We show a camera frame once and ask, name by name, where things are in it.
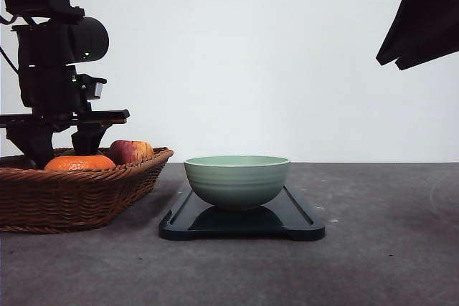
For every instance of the brown wicker basket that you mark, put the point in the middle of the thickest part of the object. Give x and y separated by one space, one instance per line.
70 191

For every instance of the dark rectangular tray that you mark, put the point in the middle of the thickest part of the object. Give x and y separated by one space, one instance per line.
286 217

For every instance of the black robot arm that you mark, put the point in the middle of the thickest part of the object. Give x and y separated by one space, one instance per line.
89 38

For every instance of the red yellow apple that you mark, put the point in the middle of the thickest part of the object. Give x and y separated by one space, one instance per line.
129 151

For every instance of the dark red apple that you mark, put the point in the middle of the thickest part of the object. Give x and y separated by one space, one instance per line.
17 162

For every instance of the orange mandarin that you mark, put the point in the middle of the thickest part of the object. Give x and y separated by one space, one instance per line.
68 163

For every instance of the green ceramic bowl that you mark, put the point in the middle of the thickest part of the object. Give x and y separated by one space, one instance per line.
236 181

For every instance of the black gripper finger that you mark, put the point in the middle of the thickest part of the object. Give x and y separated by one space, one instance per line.
405 33
437 38

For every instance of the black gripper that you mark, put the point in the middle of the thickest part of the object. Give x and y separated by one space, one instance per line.
48 85

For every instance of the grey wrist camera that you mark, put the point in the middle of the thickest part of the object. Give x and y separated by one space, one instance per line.
89 88

